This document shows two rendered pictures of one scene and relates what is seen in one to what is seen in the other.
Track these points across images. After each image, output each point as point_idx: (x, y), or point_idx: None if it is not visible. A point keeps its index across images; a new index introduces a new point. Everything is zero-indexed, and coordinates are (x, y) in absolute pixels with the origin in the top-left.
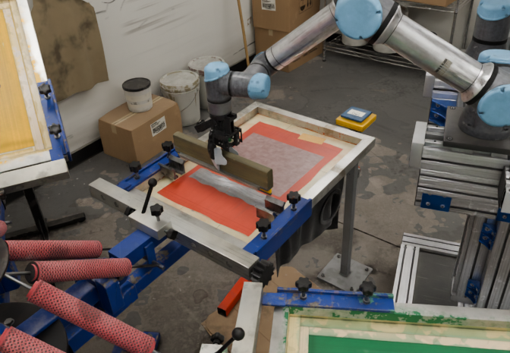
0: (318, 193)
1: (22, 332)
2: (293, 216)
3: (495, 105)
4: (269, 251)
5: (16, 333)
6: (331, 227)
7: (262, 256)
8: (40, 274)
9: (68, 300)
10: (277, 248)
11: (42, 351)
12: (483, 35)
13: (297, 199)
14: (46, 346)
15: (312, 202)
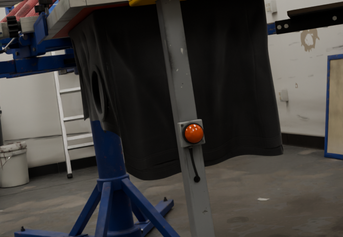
0: (48, 16)
1: None
2: (38, 17)
3: None
4: (37, 34)
5: None
6: (141, 174)
7: (35, 34)
8: None
9: None
10: (39, 40)
11: None
12: None
13: None
14: None
15: (47, 21)
